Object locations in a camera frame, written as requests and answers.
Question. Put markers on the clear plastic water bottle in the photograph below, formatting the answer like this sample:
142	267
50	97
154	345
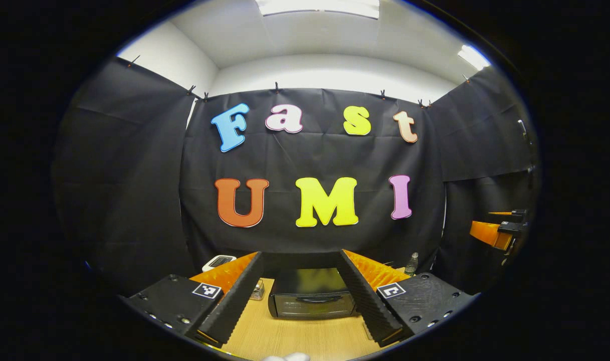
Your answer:
412	264

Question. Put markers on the white rectangular tray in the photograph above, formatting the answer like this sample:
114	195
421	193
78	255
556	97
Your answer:
367	332

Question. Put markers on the large ceiling light panel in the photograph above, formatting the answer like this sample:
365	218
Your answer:
317	7

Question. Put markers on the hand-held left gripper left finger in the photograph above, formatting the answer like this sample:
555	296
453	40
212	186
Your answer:
234	307

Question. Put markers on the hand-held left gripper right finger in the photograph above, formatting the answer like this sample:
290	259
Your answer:
366	307

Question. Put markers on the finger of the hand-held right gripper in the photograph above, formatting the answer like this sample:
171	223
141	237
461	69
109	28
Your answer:
519	212
490	233

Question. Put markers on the white toaster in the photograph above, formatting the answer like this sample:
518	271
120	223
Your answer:
219	261

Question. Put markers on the small ceiling light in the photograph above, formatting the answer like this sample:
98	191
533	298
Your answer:
474	56

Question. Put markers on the black electric oven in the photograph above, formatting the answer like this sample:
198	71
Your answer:
312	301

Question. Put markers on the black backdrop cloth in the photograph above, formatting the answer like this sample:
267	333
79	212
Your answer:
284	160

